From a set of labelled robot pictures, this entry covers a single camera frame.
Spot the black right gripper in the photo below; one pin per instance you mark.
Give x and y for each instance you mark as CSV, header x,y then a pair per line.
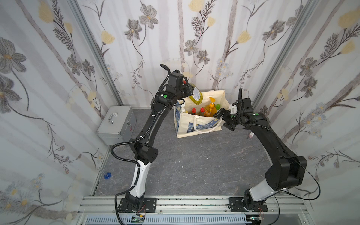
x,y
225,117

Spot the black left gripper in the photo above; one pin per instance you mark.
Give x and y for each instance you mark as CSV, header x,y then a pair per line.
x,y
186,92

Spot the orange pump soap bottle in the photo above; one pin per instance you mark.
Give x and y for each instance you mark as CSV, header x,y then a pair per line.
x,y
211,108

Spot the yellow-green dish soap red cap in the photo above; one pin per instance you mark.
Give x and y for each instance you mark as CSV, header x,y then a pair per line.
x,y
202,112

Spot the cream starry night tote bag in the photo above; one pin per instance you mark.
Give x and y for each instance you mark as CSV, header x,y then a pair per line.
x,y
187,125

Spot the large yellow pump soap bottle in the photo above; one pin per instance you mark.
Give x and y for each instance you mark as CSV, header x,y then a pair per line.
x,y
183,110

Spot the red dish soap bottle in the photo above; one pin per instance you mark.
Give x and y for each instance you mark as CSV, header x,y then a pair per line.
x,y
194,111

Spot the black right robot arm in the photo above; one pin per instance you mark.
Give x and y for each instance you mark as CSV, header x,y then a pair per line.
x,y
287,169

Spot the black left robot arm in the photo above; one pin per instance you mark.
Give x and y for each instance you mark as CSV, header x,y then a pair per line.
x,y
142,146

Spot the small pink white-capped jar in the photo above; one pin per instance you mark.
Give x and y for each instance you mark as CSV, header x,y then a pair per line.
x,y
251,135

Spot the silver metal case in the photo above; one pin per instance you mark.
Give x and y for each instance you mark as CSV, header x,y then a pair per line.
x,y
117,126

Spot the small blue object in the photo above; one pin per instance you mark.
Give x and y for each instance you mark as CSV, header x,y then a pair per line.
x,y
107,176

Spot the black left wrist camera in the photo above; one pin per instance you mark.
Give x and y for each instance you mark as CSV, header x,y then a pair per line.
x,y
175,79

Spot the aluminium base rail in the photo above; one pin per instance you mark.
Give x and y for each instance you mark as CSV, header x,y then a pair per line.
x,y
195,210

